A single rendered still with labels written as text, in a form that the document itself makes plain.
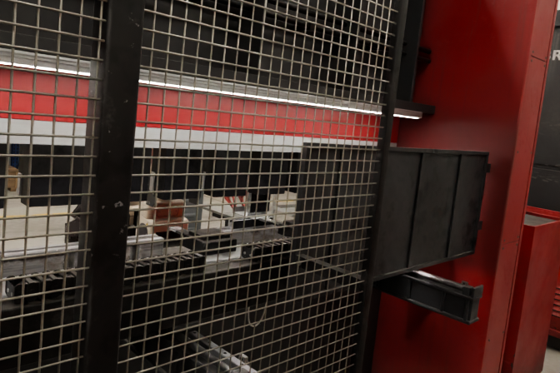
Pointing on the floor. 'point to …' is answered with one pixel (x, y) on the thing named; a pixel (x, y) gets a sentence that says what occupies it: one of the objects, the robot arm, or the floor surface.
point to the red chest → (532, 295)
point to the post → (110, 160)
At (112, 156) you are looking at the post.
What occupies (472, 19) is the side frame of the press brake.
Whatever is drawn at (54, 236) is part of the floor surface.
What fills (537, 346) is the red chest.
